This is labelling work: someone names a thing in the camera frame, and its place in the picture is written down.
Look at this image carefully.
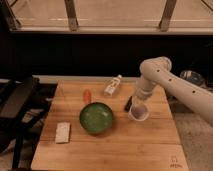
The white ceramic cup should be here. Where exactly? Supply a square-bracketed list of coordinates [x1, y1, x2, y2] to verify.
[128, 104, 149, 122]

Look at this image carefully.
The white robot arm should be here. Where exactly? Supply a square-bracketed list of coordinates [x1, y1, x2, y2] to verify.
[133, 57, 213, 126]

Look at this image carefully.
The black rectangular block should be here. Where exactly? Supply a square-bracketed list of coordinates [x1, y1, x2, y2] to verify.
[124, 96, 132, 112]

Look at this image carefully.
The white plastic bottle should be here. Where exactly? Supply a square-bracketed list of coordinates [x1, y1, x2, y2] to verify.
[104, 75, 122, 96]

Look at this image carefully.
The green bowl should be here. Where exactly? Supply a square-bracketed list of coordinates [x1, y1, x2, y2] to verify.
[79, 102, 113, 134]

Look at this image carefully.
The orange carrot toy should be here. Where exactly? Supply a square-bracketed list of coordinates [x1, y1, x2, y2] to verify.
[83, 90, 92, 104]

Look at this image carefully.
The grey round tape roll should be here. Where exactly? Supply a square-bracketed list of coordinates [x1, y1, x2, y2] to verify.
[180, 70, 204, 86]

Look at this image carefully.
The white sponge block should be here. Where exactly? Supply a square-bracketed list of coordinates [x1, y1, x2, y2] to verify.
[55, 122, 71, 143]

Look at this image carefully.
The black chair frame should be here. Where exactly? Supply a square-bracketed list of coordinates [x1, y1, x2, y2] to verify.
[0, 77, 51, 169]

